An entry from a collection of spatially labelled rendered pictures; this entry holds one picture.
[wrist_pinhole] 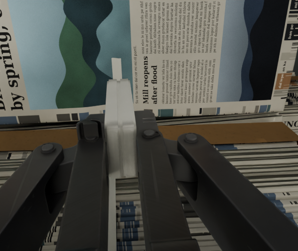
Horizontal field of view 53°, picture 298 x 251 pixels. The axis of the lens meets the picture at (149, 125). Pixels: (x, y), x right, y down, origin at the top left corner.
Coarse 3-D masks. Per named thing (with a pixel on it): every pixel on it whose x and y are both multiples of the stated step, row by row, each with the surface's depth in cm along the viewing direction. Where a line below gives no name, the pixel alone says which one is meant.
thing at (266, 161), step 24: (216, 144) 29; (240, 144) 29; (264, 144) 29; (288, 144) 30; (240, 168) 25; (264, 168) 25; (288, 168) 25; (264, 192) 23; (288, 192) 23; (192, 216) 21; (288, 216) 21
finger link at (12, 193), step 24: (48, 144) 13; (24, 168) 12; (48, 168) 12; (0, 192) 10; (24, 192) 10; (0, 216) 9; (24, 216) 10; (48, 216) 12; (0, 240) 9; (24, 240) 10
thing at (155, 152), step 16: (144, 144) 13; (160, 144) 13; (144, 160) 12; (160, 160) 12; (144, 176) 11; (160, 176) 11; (144, 192) 10; (160, 192) 10; (176, 192) 10; (144, 208) 10; (160, 208) 10; (176, 208) 10; (144, 224) 11; (160, 224) 9; (176, 224) 9; (160, 240) 8; (176, 240) 8; (192, 240) 8
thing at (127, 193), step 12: (120, 180) 24; (132, 180) 24; (120, 192) 22; (132, 192) 22; (120, 204) 22; (132, 204) 22; (120, 216) 21; (132, 216) 21; (120, 228) 20; (132, 228) 20; (120, 240) 19; (132, 240) 19; (144, 240) 19
